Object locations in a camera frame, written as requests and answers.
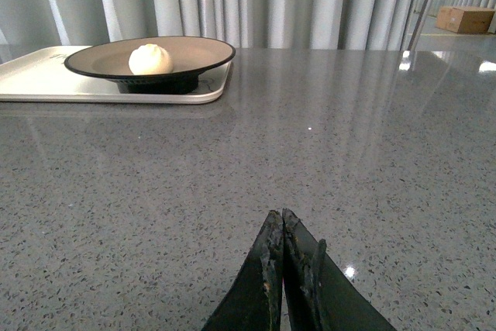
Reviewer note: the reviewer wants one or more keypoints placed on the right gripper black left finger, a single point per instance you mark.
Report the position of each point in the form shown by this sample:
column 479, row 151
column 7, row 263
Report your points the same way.
column 254, row 300

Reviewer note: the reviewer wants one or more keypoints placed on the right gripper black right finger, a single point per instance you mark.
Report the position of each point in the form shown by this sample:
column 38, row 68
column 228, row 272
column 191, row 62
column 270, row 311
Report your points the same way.
column 318, row 294

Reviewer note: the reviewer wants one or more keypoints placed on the beige plate with black rim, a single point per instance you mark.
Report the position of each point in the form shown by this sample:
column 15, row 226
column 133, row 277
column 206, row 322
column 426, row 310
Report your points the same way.
column 191, row 56

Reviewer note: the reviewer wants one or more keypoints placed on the white steamed bun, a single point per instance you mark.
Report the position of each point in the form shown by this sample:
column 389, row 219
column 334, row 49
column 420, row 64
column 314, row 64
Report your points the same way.
column 150, row 59

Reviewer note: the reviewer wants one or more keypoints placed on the white bear print tray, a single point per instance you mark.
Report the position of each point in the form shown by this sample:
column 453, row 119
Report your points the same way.
column 41, row 76

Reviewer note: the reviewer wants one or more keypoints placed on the metal tripod leg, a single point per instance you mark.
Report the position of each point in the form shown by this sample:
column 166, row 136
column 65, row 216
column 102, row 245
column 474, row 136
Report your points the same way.
column 412, row 44

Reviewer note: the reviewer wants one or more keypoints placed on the grey pleated curtain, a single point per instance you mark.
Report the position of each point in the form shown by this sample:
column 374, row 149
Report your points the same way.
column 317, row 24

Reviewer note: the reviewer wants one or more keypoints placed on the brown cardboard box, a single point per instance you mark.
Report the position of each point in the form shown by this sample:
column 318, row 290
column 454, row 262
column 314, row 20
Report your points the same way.
column 464, row 19

